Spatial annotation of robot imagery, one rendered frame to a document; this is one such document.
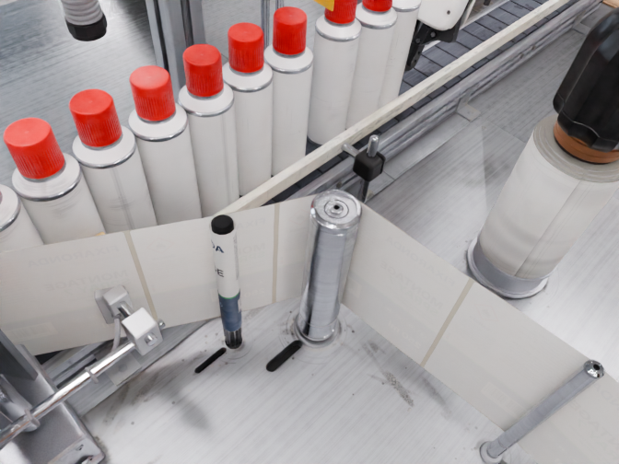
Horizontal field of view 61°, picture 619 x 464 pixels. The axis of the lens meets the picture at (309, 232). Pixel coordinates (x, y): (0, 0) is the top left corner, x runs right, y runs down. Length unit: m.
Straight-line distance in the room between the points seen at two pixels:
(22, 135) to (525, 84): 0.79
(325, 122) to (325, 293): 0.29
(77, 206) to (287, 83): 0.24
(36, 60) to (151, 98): 0.54
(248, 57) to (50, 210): 0.22
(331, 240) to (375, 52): 0.32
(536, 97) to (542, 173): 0.49
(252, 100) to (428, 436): 0.35
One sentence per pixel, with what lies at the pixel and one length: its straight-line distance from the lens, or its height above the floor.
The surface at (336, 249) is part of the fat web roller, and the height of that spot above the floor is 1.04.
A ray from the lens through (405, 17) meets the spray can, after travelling 0.68.
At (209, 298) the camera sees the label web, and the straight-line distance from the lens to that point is 0.47.
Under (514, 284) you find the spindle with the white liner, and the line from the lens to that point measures 0.60.
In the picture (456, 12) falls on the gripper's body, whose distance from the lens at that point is 0.72.
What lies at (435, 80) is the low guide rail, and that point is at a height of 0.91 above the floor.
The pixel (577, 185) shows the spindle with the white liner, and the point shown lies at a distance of 0.49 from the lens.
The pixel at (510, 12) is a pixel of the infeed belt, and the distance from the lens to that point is 1.08.
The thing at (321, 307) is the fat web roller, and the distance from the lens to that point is 0.46.
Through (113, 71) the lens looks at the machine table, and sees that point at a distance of 0.93.
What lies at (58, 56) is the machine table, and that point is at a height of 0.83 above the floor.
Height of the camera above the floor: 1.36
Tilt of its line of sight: 52 degrees down
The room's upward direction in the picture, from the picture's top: 7 degrees clockwise
